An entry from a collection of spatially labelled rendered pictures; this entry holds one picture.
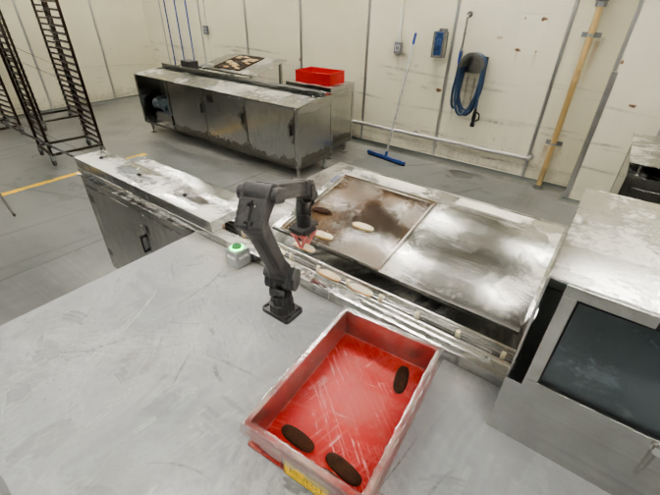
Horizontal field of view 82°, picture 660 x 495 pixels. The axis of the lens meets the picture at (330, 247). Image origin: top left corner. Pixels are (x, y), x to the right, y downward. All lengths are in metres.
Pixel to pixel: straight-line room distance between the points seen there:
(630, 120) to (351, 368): 3.73
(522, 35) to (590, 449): 4.15
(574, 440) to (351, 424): 0.51
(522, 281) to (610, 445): 0.61
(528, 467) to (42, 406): 1.24
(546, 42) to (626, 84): 0.86
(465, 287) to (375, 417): 0.58
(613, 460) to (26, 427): 1.37
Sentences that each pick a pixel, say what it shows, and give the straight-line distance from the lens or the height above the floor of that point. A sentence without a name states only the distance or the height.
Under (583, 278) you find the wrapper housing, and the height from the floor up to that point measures 1.30.
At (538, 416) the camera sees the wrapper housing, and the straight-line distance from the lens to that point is 1.07.
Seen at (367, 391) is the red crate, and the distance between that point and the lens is 1.14.
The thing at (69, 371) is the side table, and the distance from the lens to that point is 1.38.
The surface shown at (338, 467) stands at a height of 0.83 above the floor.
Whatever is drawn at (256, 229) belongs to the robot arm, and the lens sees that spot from 0.95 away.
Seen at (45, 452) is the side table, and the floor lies 0.82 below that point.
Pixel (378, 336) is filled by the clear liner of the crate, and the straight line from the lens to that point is 1.20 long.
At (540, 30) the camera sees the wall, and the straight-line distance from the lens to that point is 4.73.
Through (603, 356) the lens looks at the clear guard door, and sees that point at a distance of 0.92.
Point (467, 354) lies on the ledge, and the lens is 1.24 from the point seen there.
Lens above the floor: 1.74
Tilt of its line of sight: 33 degrees down
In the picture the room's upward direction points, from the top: 1 degrees clockwise
